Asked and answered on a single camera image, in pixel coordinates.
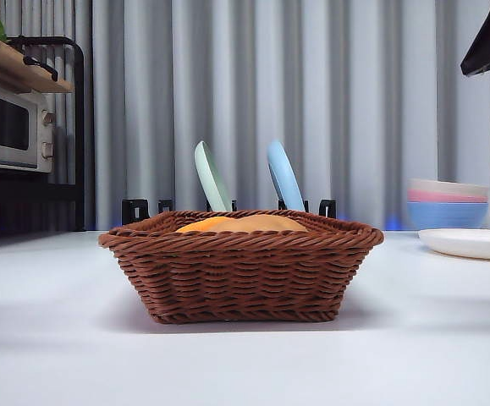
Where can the orange corn cob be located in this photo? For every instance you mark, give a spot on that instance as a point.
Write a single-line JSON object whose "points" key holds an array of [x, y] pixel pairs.
{"points": [[198, 226]]}

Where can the grey pleated curtain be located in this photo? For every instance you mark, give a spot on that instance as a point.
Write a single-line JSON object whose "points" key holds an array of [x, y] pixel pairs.
{"points": [[354, 84]]}

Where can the pale green plate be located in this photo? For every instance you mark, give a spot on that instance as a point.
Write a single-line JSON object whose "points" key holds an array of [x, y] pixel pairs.
{"points": [[210, 182]]}

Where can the white flat plate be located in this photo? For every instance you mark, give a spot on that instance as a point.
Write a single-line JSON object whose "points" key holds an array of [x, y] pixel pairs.
{"points": [[469, 243]]}

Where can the pale blue plate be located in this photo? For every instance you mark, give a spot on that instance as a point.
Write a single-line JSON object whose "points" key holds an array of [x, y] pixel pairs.
{"points": [[284, 177]]}

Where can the black plate rack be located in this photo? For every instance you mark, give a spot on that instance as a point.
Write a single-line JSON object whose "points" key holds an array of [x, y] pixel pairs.
{"points": [[131, 209]]}

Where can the blue bowl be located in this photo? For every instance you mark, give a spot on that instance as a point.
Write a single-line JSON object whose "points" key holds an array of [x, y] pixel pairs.
{"points": [[447, 213]]}

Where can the pink bowl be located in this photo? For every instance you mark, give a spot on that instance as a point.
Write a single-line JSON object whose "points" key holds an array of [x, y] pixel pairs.
{"points": [[439, 197]]}

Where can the brown wicker basket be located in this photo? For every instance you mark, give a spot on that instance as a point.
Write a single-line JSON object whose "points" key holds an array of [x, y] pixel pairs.
{"points": [[240, 275]]}

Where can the cream bowl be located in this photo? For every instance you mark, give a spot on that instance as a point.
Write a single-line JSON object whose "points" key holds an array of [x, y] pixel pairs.
{"points": [[447, 186]]}

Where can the black metal shelf frame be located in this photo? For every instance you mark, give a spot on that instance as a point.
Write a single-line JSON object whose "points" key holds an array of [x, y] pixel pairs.
{"points": [[79, 127]]}

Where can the tan potato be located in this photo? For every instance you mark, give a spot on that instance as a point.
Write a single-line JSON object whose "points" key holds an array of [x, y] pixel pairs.
{"points": [[265, 223]]}

